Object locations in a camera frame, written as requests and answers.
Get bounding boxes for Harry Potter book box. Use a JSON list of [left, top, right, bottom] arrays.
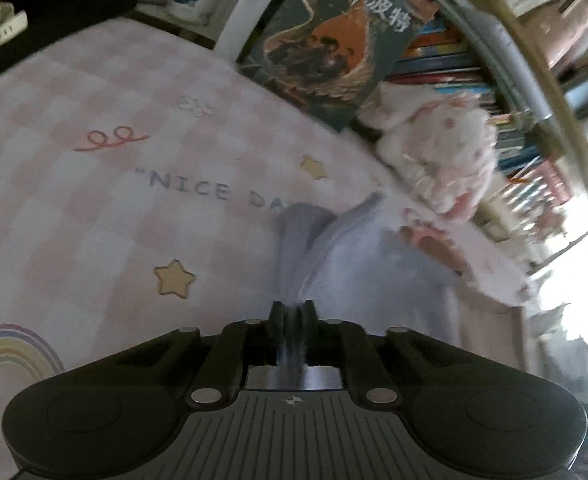
[[239, 0, 438, 131]]

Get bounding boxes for pink white plush bunny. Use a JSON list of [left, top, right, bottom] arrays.
[[357, 82, 497, 222]]

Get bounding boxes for pink checkered desk mat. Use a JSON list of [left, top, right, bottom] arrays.
[[0, 15, 540, 480]]

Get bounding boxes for grey and beige sweater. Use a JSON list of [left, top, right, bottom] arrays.
[[278, 193, 536, 373]]

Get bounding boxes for white metal shelf frame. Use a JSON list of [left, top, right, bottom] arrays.
[[133, 0, 588, 221]]

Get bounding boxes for row of leaning books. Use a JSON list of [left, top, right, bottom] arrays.
[[386, 1, 551, 176]]

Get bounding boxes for red boxed book set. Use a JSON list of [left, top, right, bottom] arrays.
[[501, 157, 573, 226]]

